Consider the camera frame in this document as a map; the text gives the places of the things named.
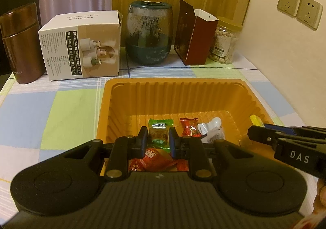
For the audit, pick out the silver green snack bag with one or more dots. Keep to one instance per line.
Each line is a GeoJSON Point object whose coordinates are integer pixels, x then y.
{"type": "Point", "coordinates": [211, 131]}

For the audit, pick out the brown metal thermos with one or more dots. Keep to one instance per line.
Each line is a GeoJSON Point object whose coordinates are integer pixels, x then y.
{"type": "Point", "coordinates": [19, 30]}

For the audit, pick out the dark red open carton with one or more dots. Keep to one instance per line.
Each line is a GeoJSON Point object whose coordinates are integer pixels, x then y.
{"type": "Point", "coordinates": [194, 34]}

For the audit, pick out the yellow candy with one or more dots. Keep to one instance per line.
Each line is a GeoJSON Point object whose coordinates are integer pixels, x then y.
{"type": "Point", "coordinates": [256, 121]}

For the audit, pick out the double wall socket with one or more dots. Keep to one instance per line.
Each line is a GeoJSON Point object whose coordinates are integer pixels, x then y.
{"type": "Point", "coordinates": [308, 12]}

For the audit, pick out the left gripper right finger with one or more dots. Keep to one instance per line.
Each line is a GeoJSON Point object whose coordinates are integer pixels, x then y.
{"type": "Point", "coordinates": [195, 152]}

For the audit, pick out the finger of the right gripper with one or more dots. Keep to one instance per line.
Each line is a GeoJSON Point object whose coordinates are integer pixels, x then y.
{"type": "Point", "coordinates": [286, 130]}

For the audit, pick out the large red snack packet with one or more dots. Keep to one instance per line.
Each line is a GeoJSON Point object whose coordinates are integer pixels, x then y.
{"type": "Point", "coordinates": [157, 160]}

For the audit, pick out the white product box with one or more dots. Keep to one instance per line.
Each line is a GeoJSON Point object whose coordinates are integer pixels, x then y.
{"type": "Point", "coordinates": [82, 45]}

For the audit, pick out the person's right hand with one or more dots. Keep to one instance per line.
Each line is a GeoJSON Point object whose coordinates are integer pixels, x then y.
{"type": "Point", "coordinates": [320, 199]}

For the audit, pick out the clear jar of nuts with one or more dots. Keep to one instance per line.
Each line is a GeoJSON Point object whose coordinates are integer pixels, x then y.
{"type": "Point", "coordinates": [224, 41]}

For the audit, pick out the orange plastic tray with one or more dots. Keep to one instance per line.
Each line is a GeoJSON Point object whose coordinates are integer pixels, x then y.
{"type": "Point", "coordinates": [128, 105]}

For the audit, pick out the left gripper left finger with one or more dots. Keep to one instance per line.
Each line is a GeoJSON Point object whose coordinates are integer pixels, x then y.
{"type": "Point", "coordinates": [123, 149]}

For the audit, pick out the dark glass jar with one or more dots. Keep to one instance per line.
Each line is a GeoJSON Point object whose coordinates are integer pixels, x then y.
{"type": "Point", "coordinates": [149, 31]}

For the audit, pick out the green candy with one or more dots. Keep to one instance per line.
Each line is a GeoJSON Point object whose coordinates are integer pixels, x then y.
{"type": "Point", "coordinates": [159, 133]}

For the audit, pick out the small red candy packet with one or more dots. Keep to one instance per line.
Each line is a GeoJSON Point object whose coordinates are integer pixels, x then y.
{"type": "Point", "coordinates": [189, 126]}

